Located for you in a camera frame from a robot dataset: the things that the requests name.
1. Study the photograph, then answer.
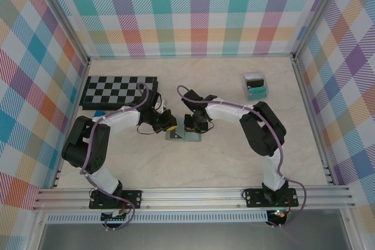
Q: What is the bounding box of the green card holder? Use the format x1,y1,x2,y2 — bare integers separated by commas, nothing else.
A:
165,125,203,143

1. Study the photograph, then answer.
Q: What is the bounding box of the teal card in box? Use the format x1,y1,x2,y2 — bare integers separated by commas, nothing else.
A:
247,86,267,100

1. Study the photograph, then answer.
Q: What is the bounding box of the black card in box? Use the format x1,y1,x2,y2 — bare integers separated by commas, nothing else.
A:
246,76,264,89

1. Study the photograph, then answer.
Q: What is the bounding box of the clear plastic card box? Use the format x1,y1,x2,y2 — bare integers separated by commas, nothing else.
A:
243,72,268,102

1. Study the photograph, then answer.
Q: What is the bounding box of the black and silver chessboard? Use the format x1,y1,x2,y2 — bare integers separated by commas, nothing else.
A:
79,76,160,111

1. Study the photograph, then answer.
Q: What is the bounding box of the small circuit board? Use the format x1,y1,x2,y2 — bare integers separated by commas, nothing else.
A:
100,209,130,222

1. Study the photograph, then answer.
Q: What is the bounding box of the grey metal panel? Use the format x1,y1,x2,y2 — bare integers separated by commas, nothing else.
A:
37,222,352,250

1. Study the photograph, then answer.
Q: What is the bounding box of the circuit board with LED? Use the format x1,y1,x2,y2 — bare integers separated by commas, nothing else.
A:
268,208,288,219

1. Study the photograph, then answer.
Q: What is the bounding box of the thin black left gripper cable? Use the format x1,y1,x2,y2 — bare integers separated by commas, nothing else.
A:
137,123,156,135

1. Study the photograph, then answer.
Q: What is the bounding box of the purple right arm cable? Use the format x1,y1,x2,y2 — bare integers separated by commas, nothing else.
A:
176,85,308,230

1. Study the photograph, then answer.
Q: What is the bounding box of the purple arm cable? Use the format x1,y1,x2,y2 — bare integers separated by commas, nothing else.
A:
79,82,154,232
176,85,308,230

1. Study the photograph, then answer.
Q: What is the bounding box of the aluminium back rail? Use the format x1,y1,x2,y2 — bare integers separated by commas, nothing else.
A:
87,53,296,60

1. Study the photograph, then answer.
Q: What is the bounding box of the long aluminium mounting rail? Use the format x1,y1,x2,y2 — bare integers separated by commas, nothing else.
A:
32,185,357,211

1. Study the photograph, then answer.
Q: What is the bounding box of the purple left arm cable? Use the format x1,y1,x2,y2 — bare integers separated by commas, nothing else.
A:
79,82,154,232

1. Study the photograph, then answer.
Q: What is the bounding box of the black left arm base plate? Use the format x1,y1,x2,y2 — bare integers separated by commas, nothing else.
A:
88,189,144,210

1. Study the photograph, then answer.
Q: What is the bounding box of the aluminium side rail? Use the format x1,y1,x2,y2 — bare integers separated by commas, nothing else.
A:
52,59,90,189
292,56,335,187

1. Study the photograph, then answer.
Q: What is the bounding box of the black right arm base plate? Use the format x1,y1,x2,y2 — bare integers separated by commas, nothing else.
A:
243,187,299,209

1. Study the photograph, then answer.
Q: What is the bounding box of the perforated cable duct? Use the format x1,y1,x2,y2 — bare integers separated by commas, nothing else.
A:
45,213,272,224

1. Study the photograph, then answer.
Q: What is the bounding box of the aluminium frame post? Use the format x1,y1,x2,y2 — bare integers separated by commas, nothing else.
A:
34,0,90,66
292,0,350,63

